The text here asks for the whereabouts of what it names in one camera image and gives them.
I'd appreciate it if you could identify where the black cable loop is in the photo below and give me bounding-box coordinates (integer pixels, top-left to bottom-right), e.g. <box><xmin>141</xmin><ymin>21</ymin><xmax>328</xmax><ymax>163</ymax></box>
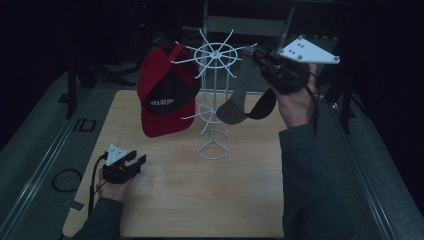
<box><xmin>50</xmin><ymin>168</ymin><xmax>84</xmax><ymax>193</ymax></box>

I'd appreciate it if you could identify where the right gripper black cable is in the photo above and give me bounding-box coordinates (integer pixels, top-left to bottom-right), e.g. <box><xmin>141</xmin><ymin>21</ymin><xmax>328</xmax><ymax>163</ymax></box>
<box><xmin>301</xmin><ymin>71</ymin><xmax>322</xmax><ymax>128</ymax></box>

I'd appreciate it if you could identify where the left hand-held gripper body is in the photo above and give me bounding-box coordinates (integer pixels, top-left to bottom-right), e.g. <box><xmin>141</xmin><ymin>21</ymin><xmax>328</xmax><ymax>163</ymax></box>
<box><xmin>101</xmin><ymin>143</ymin><xmax>143</xmax><ymax>185</ymax></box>

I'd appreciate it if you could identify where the red baseball cap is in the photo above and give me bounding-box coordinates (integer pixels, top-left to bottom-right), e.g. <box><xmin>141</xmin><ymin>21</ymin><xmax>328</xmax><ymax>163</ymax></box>
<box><xmin>136</xmin><ymin>42</ymin><xmax>203</xmax><ymax>139</ymax></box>

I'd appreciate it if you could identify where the person's right hand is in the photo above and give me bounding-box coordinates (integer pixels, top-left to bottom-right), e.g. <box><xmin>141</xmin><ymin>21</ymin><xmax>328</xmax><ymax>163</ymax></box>
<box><xmin>270</xmin><ymin>62</ymin><xmax>318</xmax><ymax>130</ymax></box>

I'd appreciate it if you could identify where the grey tape piece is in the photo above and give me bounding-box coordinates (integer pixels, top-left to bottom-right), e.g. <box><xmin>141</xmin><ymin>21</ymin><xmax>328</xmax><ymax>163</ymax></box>
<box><xmin>69</xmin><ymin>200</ymin><xmax>86</xmax><ymax>213</ymax></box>

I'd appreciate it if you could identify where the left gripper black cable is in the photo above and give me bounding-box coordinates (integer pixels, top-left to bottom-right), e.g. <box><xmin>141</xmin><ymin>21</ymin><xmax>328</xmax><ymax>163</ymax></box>
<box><xmin>87</xmin><ymin>152</ymin><xmax>110</xmax><ymax>218</ymax></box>

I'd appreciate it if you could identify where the black metal stand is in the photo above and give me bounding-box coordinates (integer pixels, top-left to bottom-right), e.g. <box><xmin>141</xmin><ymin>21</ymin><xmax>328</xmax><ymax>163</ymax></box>
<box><xmin>64</xmin><ymin>54</ymin><xmax>137</xmax><ymax>120</ymax></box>
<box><xmin>316</xmin><ymin>63</ymin><xmax>361</xmax><ymax>135</ymax></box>

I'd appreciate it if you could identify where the grey sun visor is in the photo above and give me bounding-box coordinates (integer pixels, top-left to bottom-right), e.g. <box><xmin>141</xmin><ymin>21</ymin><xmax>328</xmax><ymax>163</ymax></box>
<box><xmin>215</xmin><ymin>46</ymin><xmax>278</xmax><ymax>126</ymax></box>

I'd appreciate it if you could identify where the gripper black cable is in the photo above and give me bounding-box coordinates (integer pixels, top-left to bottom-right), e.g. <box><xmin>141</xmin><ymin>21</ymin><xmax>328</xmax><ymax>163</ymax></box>
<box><xmin>87</xmin><ymin>152</ymin><xmax>110</xmax><ymax>218</ymax></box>
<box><xmin>301</xmin><ymin>71</ymin><xmax>322</xmax><ymax>128</ymax></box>

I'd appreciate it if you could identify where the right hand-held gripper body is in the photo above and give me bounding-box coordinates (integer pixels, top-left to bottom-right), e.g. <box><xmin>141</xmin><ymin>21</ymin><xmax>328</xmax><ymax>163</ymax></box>
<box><xmin>258</xmin><ymin>34</ymin><xmax>341</xmax><ymax>95</ymax></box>

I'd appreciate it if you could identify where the white metal table frame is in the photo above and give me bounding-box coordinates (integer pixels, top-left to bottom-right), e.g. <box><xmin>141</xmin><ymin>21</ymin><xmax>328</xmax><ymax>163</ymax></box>
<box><xmin>181</xmin><ymin>0</ymin><xmax>297</xmax><ymax>59</ymax></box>

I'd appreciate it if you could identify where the white wire hat rack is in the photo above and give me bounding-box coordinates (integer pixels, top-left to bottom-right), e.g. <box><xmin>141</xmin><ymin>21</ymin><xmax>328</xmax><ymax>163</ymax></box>
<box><xmin>170</xmin><ymin>27</ymin><xmax>259</xmax><ymax>161</ymax></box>

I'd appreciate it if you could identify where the person's left hand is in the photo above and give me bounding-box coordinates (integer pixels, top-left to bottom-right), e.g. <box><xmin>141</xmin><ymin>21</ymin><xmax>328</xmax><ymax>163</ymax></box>
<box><xmin>95</xmin><ymin>165</ymin><xmax>137</xmax><ymax>203</ymax></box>

